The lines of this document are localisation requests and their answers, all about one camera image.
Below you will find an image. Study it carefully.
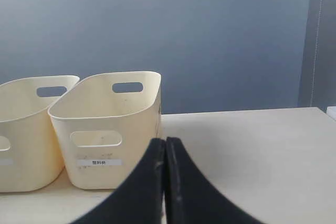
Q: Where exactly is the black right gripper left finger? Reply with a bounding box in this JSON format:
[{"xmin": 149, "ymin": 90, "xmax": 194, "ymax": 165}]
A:
[{"xmin": 73, "ymin": 138, "xmax": 165, "ymax": 223}]

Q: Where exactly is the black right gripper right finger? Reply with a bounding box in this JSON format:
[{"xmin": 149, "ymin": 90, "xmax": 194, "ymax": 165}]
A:
[{"xmin": 165, "ymin": 137, "xmax": 261, "ymax": 223}]

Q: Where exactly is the cream right plastic bin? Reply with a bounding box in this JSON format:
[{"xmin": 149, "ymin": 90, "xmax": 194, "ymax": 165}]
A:
[{"xmin": 48, "ymin": 71, "xmax": 161, "ymax": 189}]

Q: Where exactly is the cream plastic bin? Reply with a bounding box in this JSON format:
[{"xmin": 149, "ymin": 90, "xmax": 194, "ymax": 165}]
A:
[
  {"xmin": 48, "ymin": 71, "xmax": 161, "ymax": 189},
  {"xmin": 1, "ymin": 75, "xmax": 80, "ymax": 193}
]

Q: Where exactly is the cream middle plastic bin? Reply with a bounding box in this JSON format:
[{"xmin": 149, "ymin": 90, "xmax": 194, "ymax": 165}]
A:
[{"xmin": 1, "ymin": 75, "xmax": 80, "ymax": 193}]

